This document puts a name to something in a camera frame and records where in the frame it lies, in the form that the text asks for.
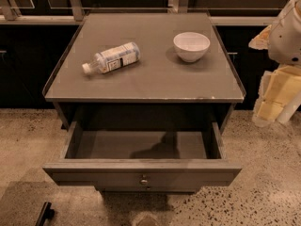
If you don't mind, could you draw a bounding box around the grey top drawer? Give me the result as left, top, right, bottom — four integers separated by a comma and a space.
43, 121, 242, 193

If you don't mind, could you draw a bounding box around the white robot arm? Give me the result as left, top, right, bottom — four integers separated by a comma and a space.
248, 0, 301, 127

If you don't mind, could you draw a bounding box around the grey drawer cabinet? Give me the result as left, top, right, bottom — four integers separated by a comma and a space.
43, 13, 246, 126

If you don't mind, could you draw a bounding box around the round metal drawer knob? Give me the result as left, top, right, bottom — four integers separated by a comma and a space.
140, 175, 149, 186

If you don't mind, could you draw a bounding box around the white ceramic bowl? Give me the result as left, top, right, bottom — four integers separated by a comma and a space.
173, 32, 211, 62

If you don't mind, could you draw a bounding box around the clear plastic water bottle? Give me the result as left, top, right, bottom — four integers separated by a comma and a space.
82, 42, 140, 74

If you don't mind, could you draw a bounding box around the black object on floor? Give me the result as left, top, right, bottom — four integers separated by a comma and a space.
35, 202, 55, 226

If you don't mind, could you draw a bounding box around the metal railing frame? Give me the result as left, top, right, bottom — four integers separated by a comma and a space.
0, 0, 290, 25

